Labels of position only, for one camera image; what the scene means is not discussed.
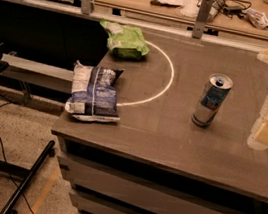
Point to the silver blue redbull can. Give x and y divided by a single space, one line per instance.
215 91

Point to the blue white chip bag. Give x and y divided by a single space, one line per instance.
93 97

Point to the green snack bag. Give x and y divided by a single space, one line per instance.
125 41

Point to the metal bench rail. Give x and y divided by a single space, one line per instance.
40 74

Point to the right metal bracket post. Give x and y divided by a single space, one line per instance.
202 17

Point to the black metal stand base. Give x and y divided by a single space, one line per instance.
22 177

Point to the grey drawer cabinet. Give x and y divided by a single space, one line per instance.
107 183

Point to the crumpled snack wrapper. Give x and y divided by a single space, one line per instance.
257 18

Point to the white paper sheets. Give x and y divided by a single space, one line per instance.
187 8

